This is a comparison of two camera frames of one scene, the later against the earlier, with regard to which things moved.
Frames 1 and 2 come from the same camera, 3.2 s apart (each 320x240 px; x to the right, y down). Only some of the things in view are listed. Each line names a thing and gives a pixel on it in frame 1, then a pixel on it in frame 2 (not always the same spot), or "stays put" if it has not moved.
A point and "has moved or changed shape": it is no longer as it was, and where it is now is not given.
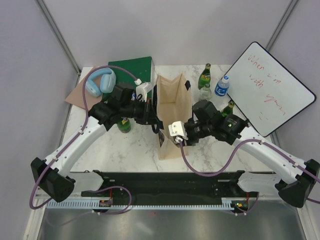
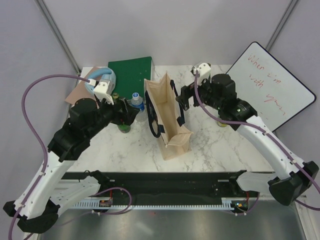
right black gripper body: (196, 131) to (205, 93)
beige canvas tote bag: (174, 104) has moved or changed shape
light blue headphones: (103, 80) stays put
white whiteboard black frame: (266, 93) stays put
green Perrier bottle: (124, 125) stays put
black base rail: (172, 184) stays put
